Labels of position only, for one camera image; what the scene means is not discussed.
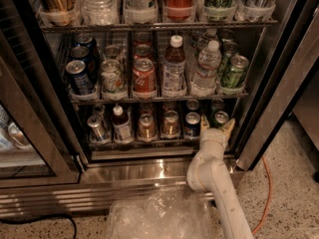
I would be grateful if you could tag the red coca-cola can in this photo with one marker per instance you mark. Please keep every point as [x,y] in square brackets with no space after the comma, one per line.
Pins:
[144,76]
[143,52]

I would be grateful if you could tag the brown can bottom front right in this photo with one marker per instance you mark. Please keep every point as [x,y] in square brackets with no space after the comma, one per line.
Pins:
[170,123]

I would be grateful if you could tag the right open fridge door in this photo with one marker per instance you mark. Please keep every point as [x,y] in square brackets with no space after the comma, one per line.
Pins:
[285,61]

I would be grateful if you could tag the green can shelf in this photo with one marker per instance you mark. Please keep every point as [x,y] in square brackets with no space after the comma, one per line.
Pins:
[216,105]
[220,118]
[235,72]
[229,49]
[217,10]

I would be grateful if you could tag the green can top shelf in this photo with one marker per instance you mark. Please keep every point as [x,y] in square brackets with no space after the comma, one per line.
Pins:
[217,10]

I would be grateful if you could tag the clear water bottle top shelf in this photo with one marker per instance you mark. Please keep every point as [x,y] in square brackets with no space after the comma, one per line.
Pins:
[100,12]

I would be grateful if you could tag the blue can middle shelf front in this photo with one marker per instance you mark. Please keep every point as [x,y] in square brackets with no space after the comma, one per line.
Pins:
[79,77]

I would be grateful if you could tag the brown tea bottle bottom shelf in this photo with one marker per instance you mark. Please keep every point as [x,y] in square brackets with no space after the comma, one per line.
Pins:
[122,124]

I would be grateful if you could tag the left glass fridge door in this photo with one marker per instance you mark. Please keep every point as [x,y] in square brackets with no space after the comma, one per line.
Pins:
[38,155]

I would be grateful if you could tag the green can bottom shelf front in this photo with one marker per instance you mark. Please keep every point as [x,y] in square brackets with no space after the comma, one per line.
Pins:
[220,118]

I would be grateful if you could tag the brown can bottom front left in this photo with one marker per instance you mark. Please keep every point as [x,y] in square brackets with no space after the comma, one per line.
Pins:
[147,126]

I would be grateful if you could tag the stainless steel fridge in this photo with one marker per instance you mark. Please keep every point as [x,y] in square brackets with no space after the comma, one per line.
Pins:
[108,171]

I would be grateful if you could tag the white label bottle top shelf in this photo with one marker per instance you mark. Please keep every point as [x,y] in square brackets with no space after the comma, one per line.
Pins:
[140,11]

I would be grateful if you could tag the silver blue can top shelf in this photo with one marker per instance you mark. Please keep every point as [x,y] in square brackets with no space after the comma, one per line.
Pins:
[255,10]

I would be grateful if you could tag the white green can middle front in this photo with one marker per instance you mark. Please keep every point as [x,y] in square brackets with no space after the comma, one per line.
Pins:
[112,76]

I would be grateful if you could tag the blue can middle shelf rear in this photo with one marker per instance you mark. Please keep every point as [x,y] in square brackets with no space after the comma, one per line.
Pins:
[87,40]

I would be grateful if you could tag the green can bottom shelf rear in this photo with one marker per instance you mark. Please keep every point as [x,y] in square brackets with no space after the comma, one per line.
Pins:
[216,105]

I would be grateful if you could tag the brown tea bottle shelf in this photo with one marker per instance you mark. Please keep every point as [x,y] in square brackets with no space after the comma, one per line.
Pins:
[122,124]
[173,65]

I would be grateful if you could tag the silver can bottom shelf front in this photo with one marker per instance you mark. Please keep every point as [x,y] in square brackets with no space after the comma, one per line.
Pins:
[97,127]

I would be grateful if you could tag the clear water bottle middle front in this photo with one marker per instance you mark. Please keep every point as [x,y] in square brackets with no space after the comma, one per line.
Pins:
[208,62]

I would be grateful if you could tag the blue pepsi can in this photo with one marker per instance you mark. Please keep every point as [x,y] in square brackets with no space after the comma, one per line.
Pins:
[192,125]
[193,106]

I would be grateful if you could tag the red coca-cola bottle top shelf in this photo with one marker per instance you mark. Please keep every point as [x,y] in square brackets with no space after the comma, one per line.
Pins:
[178,10]

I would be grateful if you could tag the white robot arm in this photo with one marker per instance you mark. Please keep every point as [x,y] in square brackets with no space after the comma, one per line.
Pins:
[208,172]

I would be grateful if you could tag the red coca-cola can front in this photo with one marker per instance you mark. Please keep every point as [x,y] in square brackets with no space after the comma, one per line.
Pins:
[144,76]

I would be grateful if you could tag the blue pepsi can bottom front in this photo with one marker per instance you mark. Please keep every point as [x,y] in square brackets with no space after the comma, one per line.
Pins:
[192,125]

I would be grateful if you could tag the blue pepsi can bottom rear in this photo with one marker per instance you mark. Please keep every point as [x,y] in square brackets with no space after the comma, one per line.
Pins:
[193,106]

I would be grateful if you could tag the brown tea bottle middle shelf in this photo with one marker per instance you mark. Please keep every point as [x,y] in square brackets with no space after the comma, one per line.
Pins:
[173,65]

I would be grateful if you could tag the green can middle shelf front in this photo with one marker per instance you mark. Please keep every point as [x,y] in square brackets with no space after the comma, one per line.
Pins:
[235,72]

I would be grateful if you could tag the clear plastic bin with wrap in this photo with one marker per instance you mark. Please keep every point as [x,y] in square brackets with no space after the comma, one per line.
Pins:
[167,214]

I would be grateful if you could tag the gold can top shelf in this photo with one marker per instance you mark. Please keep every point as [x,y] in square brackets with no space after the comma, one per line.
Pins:
[59,12]

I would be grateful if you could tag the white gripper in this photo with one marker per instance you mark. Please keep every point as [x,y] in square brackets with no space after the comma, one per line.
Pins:
[214,135]

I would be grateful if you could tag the brown can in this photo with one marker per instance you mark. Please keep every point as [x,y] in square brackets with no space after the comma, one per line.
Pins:
[147,126]
[170,123]

